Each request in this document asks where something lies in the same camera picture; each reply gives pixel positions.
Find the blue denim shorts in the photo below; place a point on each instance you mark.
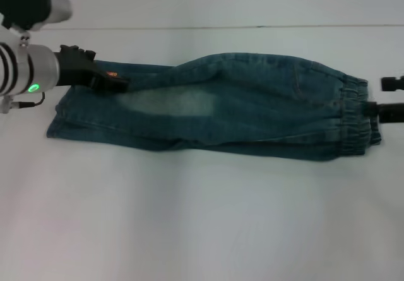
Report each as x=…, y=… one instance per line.
x=240, y=110

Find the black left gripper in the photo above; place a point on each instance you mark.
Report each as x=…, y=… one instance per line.
x=75, y=66

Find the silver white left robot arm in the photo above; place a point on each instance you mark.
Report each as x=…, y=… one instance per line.
x=28, y=69

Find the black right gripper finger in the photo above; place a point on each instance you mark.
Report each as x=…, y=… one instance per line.
x=393, y=83
x=389, y=113

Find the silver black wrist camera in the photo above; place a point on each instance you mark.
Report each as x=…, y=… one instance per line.
x=34, y=0

